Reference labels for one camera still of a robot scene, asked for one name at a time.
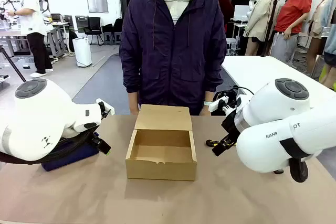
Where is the mannequin in red shirt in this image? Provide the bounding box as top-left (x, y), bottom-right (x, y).
top-left (271, 0), bottom-right (313, 65)

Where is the black office chair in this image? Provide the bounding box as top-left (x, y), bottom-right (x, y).
top-left (85, 16), bottom-right (104, 46)

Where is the white table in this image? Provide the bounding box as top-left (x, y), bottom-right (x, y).
top-left (221, 55), bottom-right (336, 104)

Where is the person's left hand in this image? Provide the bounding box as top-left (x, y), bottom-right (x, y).
top-left (199, 104), bottom-right (212, 116)

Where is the black tripod leg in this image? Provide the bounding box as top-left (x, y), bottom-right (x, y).
top-left (0, 45), bottom-right (27, 83)

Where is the dark blue pencil case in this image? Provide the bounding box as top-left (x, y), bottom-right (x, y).
top-left (41, 131), bottom-right (100, 172)

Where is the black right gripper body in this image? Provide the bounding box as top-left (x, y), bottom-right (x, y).
top-left (221, 111), bottom-right (241, 141)

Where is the person in plain white shirt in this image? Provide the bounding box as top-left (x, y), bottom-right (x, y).
top-left (6, 0), bottom-right (54, 79)

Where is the grey workbench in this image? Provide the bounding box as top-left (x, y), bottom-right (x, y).
top-left (0, 20), bottom-right (68, 61)

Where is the mannequin in dark red top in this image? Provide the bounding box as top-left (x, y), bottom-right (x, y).
top-left (209, 0), bottom-right (235, 38)

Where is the mannequin in beige jacket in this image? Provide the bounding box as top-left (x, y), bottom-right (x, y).
top-left (243, 0), bottom-right (281, 57)

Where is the person in purple jacket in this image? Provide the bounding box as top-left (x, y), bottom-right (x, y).
top-left (119, 0), bottom-right (228, 116)

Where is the person's right hand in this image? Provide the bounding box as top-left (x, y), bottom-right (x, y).
top-left (129, 102), bottom-right (141, 116)

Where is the white air purifier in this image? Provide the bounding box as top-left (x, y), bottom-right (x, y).
top-left (72, 37), bottom-right (93, 68)

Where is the yellow utility knife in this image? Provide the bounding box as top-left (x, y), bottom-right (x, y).
top-left (205, 140), bottom-right (237, 147)

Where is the open brown cardboard box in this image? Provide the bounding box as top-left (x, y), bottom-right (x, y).
top-left (125, 104), bottom-right (197, 182)

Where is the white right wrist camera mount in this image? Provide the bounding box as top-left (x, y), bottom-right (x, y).
top-left (209, 96), bottom-right (228, 112)

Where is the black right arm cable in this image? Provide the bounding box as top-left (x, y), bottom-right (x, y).
top-left (279, 137), bottom-right (309, 184)

